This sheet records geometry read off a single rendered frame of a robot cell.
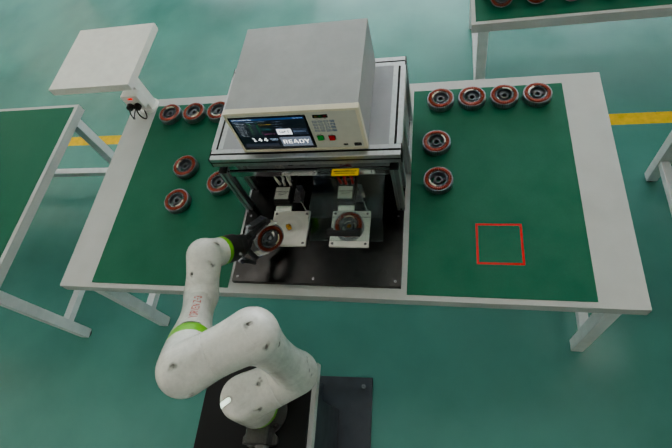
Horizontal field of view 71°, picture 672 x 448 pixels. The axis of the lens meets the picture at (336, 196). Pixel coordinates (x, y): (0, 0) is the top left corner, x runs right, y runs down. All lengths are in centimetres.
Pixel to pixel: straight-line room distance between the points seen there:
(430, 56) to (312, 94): 202
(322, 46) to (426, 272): 85
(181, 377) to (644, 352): 202
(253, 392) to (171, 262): 78
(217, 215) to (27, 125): 137
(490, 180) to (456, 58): 162
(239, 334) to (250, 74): 88
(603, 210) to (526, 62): 166
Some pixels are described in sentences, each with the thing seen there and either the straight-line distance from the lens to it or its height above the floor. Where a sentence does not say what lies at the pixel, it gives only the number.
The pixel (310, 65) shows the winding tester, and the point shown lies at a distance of 158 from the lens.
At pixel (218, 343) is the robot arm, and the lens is 109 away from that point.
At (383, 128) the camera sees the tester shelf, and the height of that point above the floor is 111.
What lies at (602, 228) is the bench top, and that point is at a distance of 188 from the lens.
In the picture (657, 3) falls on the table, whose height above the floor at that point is 75.
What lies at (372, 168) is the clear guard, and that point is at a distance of 158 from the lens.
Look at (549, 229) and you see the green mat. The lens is 184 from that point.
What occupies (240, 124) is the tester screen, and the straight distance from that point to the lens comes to 157.
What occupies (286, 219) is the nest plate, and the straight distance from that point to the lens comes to 189.
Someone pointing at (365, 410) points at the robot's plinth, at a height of 2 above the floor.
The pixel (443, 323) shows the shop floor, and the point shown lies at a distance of 246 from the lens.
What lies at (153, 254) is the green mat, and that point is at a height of 75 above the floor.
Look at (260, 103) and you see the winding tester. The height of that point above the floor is 132.
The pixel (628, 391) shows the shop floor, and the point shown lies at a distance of 251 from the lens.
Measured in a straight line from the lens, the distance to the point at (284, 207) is 180.
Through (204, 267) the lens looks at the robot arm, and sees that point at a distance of 147.
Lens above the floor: 237
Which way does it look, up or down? 57 degrees down
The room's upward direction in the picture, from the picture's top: 22 degrees counter-clockwise
